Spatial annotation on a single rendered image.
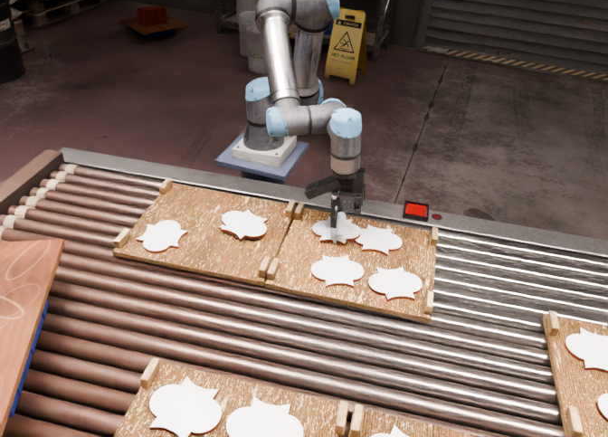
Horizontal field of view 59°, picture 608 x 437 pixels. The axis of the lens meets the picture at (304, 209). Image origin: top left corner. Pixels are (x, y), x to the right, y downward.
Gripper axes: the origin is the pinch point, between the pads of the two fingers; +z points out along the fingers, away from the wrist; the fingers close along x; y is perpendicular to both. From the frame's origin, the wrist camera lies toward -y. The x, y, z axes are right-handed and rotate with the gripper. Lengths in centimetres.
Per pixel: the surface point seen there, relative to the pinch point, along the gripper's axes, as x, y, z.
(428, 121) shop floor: 290, 19, 97
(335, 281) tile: -20.7, 3.8, 0.6
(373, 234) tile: 1.4, 10.2, 1.2
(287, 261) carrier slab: -15.7, -10.0, 0.4
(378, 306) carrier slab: -24.9, 15.2, 2.5
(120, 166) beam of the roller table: 15, -75, -3
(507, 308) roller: -13.4, 46.1, 7.5
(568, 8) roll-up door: 452, 134, 44
